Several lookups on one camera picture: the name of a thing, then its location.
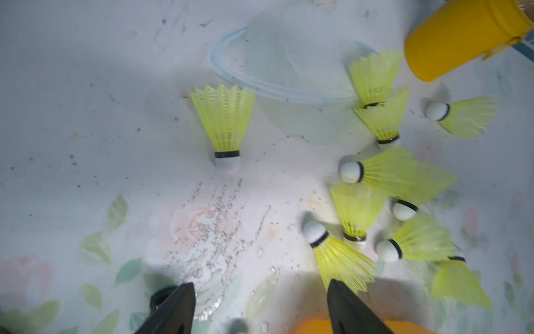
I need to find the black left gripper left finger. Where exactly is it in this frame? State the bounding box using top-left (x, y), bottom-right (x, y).
top-left (134, 283), bottom-right (196, 334)

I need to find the yellow-green shuttlecock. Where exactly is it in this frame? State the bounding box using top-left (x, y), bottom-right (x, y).
top-left (353, 87), bottom-right (410, 151)
top-left (190, 84), bottom-right (256, 174)
top-left (392, 162), bottom-right (457, 221)
top-left (375, 213), bottom-right (456, 262)
top-left (330, 183), bottom-right (389, 250)
top-left (303, 221), bottom-right (375, 294)
top-left (424, 97), bottom-right (497, 139)
top-left (349, 51), bottom-right (403, 109)
top-left (431, 253), bottom-right (494, 309)
top-left (339, 148), bottom-right (418, 197)

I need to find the orange plastic storage box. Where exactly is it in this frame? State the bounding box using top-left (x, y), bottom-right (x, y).
top-left (291, 319), bottom-right (434, 334)

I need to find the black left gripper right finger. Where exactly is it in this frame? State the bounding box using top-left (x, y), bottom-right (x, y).
top-left (327, 280), bottom-right (393, 334)

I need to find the yellow pen holder cup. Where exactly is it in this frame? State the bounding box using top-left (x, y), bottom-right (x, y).
top-left (404, 0), bottom-right (533, 82)

